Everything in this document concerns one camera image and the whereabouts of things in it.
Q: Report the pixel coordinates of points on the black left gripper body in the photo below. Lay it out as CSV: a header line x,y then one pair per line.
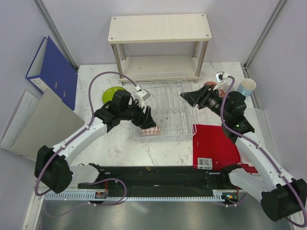
x,y
134,114

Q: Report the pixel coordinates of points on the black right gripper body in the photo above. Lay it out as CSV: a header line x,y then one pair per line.
x,y
210,100

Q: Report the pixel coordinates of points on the red patterned bowl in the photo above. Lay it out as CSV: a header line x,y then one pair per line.
x,y
153,131

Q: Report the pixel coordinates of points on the pink plastic tumbler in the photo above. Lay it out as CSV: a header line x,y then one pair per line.
x,y
211,83

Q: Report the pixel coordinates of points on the green plastic plate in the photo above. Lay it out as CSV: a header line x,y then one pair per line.
x,y
109,93

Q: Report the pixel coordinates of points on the blue ceramic mug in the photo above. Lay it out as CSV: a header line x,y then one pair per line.
x,y
246,87

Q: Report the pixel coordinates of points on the orange dotted mug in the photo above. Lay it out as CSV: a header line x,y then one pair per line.
x,y
223,91

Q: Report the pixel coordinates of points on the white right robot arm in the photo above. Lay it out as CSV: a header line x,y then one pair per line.
x,y
279,193

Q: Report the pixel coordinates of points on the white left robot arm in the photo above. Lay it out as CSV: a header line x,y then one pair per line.
x,y
52,165

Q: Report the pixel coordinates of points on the clear plastic sheet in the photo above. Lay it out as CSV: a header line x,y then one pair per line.
x,y
257,119

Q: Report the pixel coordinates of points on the light wooden two-tier shelf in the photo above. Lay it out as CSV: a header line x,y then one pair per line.
x,y
172,28

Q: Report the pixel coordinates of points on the grey folder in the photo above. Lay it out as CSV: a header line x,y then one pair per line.
x,y
37,122

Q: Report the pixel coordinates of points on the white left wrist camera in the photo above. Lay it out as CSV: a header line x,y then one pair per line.
x,y
141,95

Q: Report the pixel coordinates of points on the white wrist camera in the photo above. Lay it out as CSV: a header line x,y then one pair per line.
x,y
221,78
141,95

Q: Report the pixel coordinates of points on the white wire dish rack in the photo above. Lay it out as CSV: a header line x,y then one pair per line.
x,y
175,116

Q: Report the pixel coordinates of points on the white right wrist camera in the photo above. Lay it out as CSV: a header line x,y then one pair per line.
x,y
221,78

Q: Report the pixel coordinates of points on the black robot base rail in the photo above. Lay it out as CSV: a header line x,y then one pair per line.
x,y
158,181

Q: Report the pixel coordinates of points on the blue ring binder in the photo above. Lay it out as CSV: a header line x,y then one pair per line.
x,y
50,69

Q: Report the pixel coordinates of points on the white slotted cable duct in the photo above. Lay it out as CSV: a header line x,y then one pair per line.
x,y
94,196

